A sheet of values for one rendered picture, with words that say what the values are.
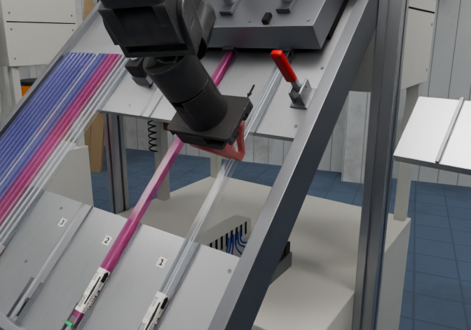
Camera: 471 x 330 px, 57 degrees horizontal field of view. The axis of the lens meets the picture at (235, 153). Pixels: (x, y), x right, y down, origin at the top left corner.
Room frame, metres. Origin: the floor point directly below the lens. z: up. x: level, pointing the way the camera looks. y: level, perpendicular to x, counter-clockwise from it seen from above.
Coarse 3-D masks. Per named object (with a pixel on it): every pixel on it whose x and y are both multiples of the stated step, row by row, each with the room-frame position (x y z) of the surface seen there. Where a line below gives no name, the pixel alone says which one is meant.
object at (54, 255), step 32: (32, 224) 0.66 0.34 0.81; (64, 224) 0.63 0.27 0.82; (96, 224) 0.60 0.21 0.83; (0, 256) 0.63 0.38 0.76; (32, 256) 0.61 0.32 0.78; (64, 256) 0.58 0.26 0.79; (96, 256) 0.56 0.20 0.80; (128, 256) 0.54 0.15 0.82; (160, 256) 0.52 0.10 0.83; (192, 256) 0.49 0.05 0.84; (224, 256) 0.48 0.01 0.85; (0, 288) 0.58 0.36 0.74; (32, 288) 0.56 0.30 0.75; (64, 288) 0.54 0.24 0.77; (128, 288) 0.50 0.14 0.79; (192, 288) 0.46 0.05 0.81; (224, 288) 0.45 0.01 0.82; (32, 320) 0.52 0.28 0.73; (64, 320) 0.50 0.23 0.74; (96, 320) 0.48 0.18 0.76; (128, 320) 0.46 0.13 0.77; (160, 320) 0.45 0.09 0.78; (192, 320) 0.43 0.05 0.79
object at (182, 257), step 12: (288, 60) 0.70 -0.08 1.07; (276, 72) 0.68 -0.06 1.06; (276, 84) 0.67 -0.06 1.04; (264, 96) 0.65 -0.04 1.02; (252, 108) 0.64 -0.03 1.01; (264, 108) 0.64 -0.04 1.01; (252, 120) 0.62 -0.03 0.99; (252, 132) 0.62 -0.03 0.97; (228, 168) 0.57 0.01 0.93; (216, 180) 0.56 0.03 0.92; (216, 192) 0.55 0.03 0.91; (204, 204) 0.54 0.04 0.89; (216, 204) 0.54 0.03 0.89; (204, 216) 0.52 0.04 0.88; (192, 228) 0.52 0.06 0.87; (204, 228) 0.52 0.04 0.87; (192, 240) 0.50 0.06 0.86; (180, 252) 0.50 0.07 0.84; (192, 252) 0.50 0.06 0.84; (180, 264) 0.48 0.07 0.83; (168, 276) 0.48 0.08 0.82; (180, 276) 0.48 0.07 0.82; (168, 288) 0.47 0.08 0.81
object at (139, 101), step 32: (352, 0) 0.75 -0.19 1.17; (96, 32) 1.06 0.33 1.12; (256, 64) 0.73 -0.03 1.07; (320, 64) 0.67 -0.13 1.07; (128, 96) 0.81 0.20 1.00; (160, 96) 0.77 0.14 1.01; (256, 96) 0.67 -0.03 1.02; (288, 96) 0.64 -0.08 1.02; (256, 128) 0.62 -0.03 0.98; (288, 128) 0.60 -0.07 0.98
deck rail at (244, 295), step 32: (352, 32) 0.67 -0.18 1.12; (352, 64) 0.67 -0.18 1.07; (320, 96) 0.60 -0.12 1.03; (320, 128) 0.59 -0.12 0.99; (288, 160) 0.54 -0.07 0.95; (288, 192) 0.51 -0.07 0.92; (256, 224) 0.49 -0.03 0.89; (288, 224) 0.52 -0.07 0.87; (256, 256) 0.45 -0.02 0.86; (256, 288) 0.45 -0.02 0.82; (224, 320) 0.41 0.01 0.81
